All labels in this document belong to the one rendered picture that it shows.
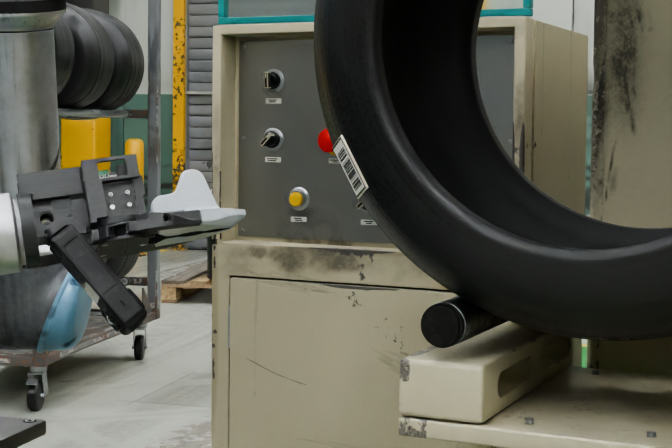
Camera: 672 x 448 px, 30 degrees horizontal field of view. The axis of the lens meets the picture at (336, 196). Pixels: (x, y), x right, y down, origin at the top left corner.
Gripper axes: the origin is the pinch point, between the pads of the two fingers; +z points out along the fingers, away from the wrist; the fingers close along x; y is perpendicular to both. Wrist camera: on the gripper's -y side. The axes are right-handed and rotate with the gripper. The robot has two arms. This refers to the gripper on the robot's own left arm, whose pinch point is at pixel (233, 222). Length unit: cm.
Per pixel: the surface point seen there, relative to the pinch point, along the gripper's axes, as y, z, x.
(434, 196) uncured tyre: -2.0, 18.4, -6.6
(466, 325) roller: -13.9, 20.8, -0.6
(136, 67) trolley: 184, 52, 418
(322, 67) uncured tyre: 14.5, 11.8, -1.2
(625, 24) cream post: 20, 54, 11
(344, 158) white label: 5.0, 12.5, 0.2
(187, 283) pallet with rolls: 129, 92, 652
